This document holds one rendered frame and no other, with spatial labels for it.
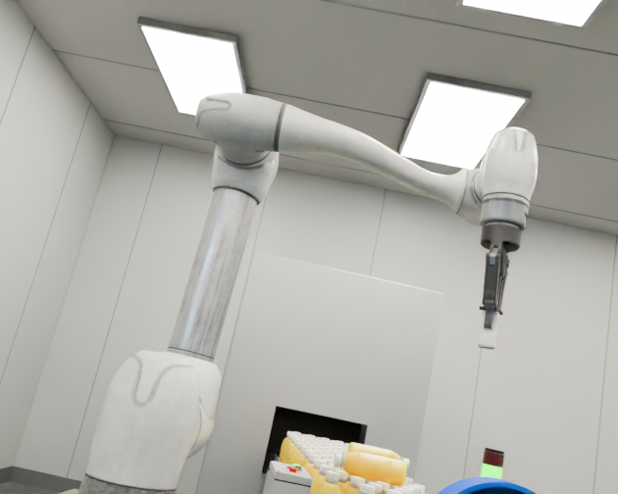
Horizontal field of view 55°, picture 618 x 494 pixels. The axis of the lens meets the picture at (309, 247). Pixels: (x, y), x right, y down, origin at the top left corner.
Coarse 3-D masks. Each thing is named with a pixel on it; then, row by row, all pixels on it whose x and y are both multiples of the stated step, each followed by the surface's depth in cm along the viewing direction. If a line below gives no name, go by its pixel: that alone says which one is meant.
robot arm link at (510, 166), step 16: (512, 128) 120; (496, 144) 119; (512, 144) 118; (528, 144) 118; (496, 160) 118; (512, 160) 116; (528, 160) 117; (480, 176) 123; (496, 176) 117; (512, 176) 116; (528, 176) 116; (480, 192) 124; (496, 192) 116; (512, 192) 115; (528, 192) 117
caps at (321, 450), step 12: (288, 432) 293; (300, 444) 243; (312, 444) 250; (324, 444) 262; (336, 444) 276; (348, 444) 294; (312, 456) 206; (324, 456) 212; (324, 468) 181; (336, 468) 188; (372, 480) 182; (408, 480) 196
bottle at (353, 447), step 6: (354, 444) 202; (360, 444) 203; (348, 450) 205; (354, 450) 200; (360, 450) 200; (366, 450) 201; (372, 450) 201; (378, 450) 202; (384, 450) 203; (390, 450) 204; (384, 456) 201; (390, 456) 201; (396, 456) 202
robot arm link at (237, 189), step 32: (224, 160) 132; (224, 192) 132; (256, 192) 134; (224, 224) 130; (224, 256) 128; (192, 288) 127; (224, 288) 128; (192, 320) 124; (224, 320) 129; (192, 352) 122; (192, 448) 114
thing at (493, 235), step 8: (488, 224) 117; (496, 224) 115; (504, 224) 115; (488, 232) 116; (496, 232) 115; (504, 232) 114; (512, 232) 114; (520, 232) 116; (488, 240) 116; (496, 240) 114; (504, 240) 114; (512, 240) 114; (520, 240) 116; (488, 248) 120; (504, 248) 116; (512, 248) 116
